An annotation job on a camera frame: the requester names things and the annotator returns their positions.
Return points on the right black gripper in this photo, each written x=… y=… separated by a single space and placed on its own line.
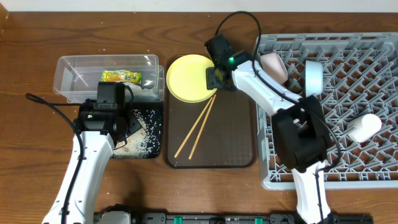
x=212 y=81

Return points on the pile of rice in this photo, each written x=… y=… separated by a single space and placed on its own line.
x=144 y=143

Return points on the wooden chopstick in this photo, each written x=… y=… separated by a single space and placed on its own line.
x=202 y=128
x=192 y=128

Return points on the light blue bowl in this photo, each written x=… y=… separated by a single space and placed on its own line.
x=313 y=78

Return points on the white rice bowl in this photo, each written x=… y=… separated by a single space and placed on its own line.
x=273 y=65

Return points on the black food waste tray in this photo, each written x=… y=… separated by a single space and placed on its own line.
x=135 y=128

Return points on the left wooden chopstick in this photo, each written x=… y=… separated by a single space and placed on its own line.
x=192 y=128

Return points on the yellow plate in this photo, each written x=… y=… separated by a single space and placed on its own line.
x=186 y=78

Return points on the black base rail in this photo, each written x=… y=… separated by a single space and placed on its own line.
x=120 y=217

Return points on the brown serving tray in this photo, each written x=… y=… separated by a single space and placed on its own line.
x=227 y=139

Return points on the green snack wrapper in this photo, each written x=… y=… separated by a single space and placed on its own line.
x=121 y=76

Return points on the white napkin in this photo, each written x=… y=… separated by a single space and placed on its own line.
x=141 y=93

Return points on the white cup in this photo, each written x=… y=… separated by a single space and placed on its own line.
x=364 y=127

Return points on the grey dishwasher rack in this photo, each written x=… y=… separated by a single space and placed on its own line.
x=359 y=77

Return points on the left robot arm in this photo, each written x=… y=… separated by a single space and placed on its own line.
x=75 y=201

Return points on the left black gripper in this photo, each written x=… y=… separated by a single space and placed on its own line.
x=134 y=125

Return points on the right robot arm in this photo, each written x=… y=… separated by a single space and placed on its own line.
x=301 y=135

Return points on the right wooden chopstick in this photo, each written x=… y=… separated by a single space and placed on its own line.
x=202 y=128

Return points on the clear plastic waste bin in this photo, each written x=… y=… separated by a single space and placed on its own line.
x=77 y=76

